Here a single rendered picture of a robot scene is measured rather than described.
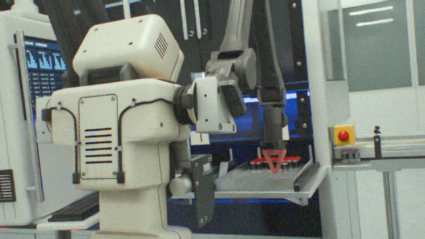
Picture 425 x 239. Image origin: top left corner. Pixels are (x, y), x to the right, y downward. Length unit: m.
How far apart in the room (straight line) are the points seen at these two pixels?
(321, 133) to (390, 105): 4.61
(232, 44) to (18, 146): 0.92
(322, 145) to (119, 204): 0.93
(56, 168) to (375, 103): 5.05
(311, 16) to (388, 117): 4.67
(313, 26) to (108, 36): 0.90
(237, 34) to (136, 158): 0.39
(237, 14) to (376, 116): 5.29
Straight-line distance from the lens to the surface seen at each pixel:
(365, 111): 6.28
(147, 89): 0.86
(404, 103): 6.27
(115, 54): 0.96
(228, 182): 1.41
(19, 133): 1.66
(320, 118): 1.68
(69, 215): 1.63
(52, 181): 1.80
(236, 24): 1.07
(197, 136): 1.83
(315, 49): 1.68
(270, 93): 1.36
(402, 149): 1.79
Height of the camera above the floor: 1.19
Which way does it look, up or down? 3 degrees down
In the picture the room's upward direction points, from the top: 6 degrees counter-clockwise
